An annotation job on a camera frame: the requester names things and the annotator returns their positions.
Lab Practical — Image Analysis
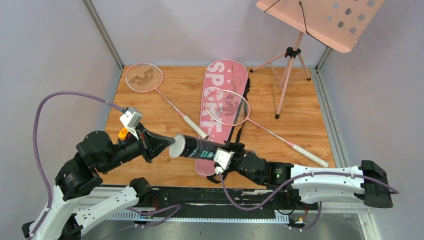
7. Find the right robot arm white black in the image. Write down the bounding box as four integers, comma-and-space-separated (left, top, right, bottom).
213, 142, 399, 209

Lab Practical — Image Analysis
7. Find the yellow red green toy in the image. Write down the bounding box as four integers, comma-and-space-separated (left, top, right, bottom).
118, 127, 129, 140

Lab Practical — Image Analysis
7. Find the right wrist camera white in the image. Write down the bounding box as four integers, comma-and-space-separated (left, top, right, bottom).
213, 148, 235, 175

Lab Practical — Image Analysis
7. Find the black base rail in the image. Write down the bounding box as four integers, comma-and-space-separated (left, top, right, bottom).
110, 186, 319, 224

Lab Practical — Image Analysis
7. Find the black shuttlecock tube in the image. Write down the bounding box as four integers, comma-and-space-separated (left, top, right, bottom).
179, 134, 225, 162

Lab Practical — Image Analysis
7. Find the pink racket far left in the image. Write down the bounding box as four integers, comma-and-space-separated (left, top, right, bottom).
125, 62, 210, 140

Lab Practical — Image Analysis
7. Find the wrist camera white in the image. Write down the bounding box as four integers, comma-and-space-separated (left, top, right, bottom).
119, 106, 143, 140
213, 148, 235, 175

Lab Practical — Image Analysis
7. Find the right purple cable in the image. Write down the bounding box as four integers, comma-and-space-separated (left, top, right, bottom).
218, 171, 400, 212

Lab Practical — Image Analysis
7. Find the pink racket on bag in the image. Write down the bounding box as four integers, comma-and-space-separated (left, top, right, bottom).
203, 89, 329, 168

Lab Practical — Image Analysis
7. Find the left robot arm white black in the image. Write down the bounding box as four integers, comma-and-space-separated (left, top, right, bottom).
21, 123, 175, 240

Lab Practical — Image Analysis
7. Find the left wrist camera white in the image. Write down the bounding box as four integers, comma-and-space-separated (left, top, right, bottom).
119, 106, 143, 140

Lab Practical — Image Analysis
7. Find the pink racket bag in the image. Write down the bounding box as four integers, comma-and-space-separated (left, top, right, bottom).
194, 59, 249, 185

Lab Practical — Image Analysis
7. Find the pink music stand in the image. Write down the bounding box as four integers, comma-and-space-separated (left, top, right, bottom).
250, 0, 384, 119

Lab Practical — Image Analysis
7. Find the white plastic tube lid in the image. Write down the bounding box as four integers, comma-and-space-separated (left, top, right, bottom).
169, 133, 186, 158

